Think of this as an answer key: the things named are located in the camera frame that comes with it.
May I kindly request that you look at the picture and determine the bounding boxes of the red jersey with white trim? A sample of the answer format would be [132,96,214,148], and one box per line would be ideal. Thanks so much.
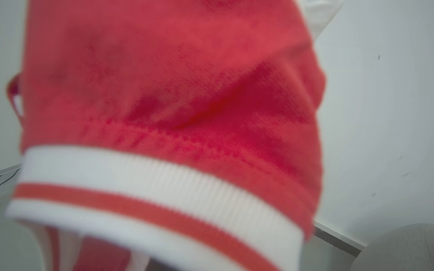
[5,0,344,271]

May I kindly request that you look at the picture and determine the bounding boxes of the grey fabric sofa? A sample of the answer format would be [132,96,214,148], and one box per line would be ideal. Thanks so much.
[349,223,434,271]

